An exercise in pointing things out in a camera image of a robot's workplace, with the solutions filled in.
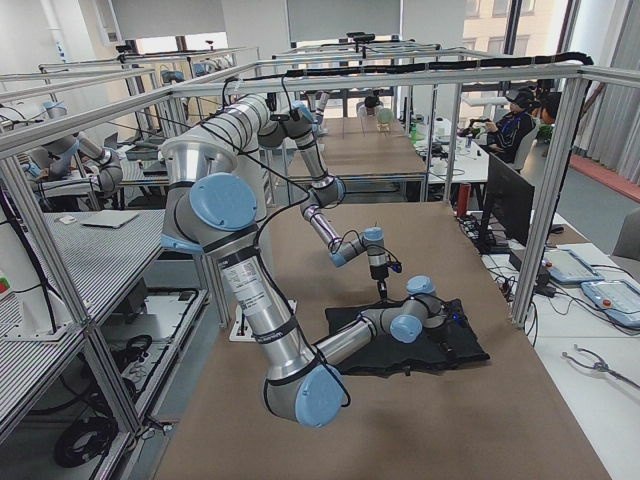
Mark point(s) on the person with VR headset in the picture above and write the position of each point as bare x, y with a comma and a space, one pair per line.
505, 136

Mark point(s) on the teach pendant blue grey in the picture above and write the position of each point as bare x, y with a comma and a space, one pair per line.
565, 267

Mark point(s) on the black Huawei monitor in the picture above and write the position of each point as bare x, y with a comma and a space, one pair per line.
509, 199

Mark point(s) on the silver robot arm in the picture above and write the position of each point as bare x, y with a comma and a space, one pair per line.
211, 211
326, 190

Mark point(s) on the aluminium frame post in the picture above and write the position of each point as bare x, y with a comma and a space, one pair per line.
548, 193

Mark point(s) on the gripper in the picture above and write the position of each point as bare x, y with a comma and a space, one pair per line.
378, 273
443, 338

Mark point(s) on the silver reacher grabber tool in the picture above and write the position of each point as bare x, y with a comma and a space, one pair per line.
598, 364

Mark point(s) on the closed silver laptop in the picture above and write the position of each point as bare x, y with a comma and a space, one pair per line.
109, 219

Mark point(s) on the red bottle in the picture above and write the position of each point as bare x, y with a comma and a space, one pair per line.
463, 199

